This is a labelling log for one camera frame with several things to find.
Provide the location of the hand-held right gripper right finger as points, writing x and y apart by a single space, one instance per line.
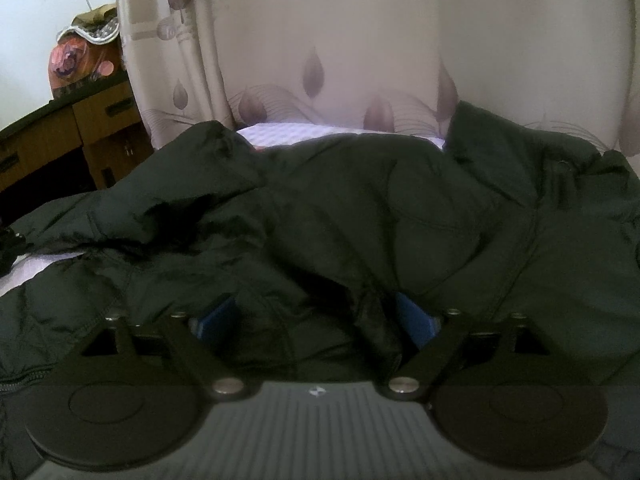
416 321

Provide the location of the lace trimmed cloth cover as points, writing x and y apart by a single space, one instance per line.
95 25

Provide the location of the beige leaf print curtain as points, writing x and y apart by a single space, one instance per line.
350 35

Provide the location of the brown wooden desk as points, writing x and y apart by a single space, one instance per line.
100 110

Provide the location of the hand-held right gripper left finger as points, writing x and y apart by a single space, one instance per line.
216 324

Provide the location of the dark green padded jacket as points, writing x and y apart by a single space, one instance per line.
350 210

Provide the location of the orange floral round container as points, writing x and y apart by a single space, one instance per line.
75 67

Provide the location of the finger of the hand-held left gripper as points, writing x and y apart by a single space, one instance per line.
9 250

